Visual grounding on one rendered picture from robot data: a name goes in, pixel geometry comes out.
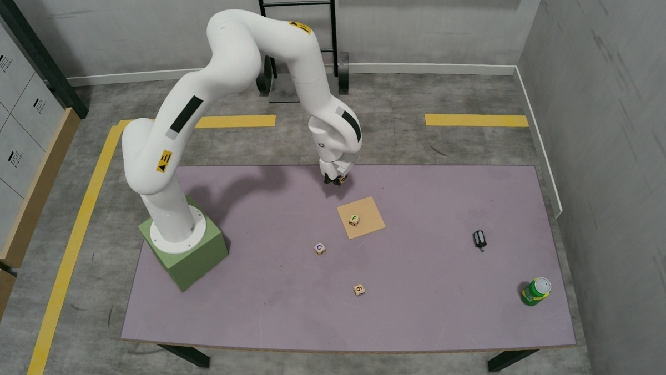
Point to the tan square mat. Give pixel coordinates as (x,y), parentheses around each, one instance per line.
(370,219)

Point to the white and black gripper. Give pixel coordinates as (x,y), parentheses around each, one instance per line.
(329,170)

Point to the green drink can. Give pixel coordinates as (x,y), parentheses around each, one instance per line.
(536,291)

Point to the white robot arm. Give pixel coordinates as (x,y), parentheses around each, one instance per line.
(152,150)

